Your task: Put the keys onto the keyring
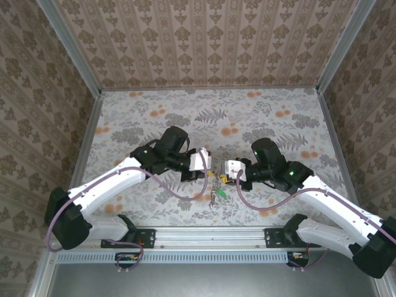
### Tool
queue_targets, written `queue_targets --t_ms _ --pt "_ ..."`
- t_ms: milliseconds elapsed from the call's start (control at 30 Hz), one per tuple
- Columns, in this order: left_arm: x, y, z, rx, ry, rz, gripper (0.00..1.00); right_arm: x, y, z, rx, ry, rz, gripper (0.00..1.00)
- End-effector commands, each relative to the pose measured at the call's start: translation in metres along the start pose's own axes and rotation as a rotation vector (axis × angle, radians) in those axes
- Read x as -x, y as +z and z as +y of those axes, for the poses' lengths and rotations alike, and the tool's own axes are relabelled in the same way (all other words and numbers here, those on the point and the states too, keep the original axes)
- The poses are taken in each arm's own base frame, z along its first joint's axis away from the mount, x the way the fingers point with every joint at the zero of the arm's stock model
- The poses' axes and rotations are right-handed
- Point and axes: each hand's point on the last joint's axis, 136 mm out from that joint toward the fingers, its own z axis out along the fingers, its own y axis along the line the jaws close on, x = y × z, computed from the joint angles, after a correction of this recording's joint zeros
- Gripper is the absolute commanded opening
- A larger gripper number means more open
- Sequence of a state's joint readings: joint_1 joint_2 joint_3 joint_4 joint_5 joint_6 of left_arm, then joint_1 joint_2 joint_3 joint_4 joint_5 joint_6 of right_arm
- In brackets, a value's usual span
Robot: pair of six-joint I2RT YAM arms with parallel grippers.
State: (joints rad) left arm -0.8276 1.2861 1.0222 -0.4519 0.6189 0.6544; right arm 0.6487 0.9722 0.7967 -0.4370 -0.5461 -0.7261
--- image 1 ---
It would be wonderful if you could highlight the floral patterned table cover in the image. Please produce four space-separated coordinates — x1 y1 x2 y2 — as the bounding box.
70 88 359 227

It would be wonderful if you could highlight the grey metal panel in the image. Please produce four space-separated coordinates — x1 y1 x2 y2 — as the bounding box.
46 262 384 297

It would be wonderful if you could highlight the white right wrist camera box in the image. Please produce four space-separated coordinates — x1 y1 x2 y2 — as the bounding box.
223 158 248 183

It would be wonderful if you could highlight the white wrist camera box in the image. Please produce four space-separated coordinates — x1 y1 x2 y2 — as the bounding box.
188 147 213 171
223 158 248 183

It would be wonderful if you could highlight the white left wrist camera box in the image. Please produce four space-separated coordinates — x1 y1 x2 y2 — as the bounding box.
188 147 213 171

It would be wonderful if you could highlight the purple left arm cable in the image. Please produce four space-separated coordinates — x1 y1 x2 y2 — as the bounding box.
45 150 209 273

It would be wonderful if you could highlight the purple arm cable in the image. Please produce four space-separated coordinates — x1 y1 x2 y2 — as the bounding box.
45 150 209 273
236 170 396 272

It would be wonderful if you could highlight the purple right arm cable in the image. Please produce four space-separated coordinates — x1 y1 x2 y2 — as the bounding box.
236 170 396 272

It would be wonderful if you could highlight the aluminium mounting rail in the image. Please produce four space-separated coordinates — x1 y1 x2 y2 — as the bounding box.
46 225 380 252

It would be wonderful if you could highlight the aluminium table side rail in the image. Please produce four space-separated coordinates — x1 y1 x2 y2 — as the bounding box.
317 89 361 207
69 92 105 194

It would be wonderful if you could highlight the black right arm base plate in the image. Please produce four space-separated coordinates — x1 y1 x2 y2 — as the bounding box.
264 228 322 249

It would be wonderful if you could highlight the grey slotted cable duct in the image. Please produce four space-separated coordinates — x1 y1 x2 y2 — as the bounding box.
57 250 291 265

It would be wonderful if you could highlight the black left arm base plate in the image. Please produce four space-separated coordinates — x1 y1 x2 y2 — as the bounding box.
101 228 156 250

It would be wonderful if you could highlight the orange wire connector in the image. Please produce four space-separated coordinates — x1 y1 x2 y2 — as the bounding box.
286 251 310 267
116 252 144 269

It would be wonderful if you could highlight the aluminium corner post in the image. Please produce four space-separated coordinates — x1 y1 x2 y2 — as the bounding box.
36 0 103 97
317 0 377 94

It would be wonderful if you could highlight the aluminium frame bar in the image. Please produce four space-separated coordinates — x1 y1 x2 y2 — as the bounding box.
29 249 59 297
376 275 392 297

